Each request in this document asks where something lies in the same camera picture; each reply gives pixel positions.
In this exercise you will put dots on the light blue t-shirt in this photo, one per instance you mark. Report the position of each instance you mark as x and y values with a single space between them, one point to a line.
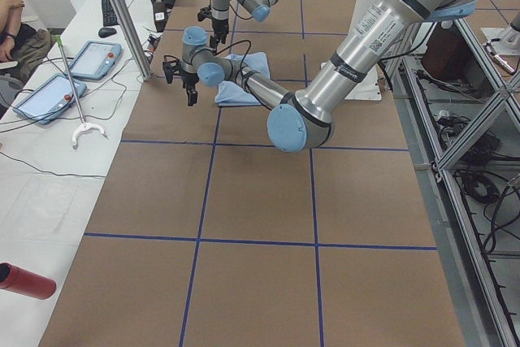
231 94

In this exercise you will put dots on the reacher stick with white hook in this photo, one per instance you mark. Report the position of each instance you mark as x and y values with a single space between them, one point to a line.
84 126

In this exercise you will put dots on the aluminium side frame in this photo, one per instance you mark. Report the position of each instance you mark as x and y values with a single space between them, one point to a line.
456 86

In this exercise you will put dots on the person in black shirt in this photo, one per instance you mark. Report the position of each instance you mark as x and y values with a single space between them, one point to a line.
20 42

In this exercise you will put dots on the black keyboard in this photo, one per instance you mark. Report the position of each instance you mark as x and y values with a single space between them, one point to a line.
109 17

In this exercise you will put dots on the teach pendant tablet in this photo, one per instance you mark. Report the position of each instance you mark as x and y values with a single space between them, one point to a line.
94 60
47 102

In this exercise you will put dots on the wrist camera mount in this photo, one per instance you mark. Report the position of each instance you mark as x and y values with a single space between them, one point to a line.
171 67
204 13

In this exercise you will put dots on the far teach pendant tablet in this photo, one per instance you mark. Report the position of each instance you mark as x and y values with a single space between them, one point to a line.
94 60

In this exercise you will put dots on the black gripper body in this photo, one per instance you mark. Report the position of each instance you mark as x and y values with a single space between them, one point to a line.
188 80
221 27

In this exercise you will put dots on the black box with label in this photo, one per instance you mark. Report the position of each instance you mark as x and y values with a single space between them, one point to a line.
160 15

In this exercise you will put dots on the near teach pendant tablet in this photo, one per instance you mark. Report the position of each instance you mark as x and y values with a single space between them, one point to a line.
47 102

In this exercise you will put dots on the red cylinder bottle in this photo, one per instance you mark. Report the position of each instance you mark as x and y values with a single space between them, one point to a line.
18 280

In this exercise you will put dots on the black computer mouse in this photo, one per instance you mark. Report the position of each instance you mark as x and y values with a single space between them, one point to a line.
106 32

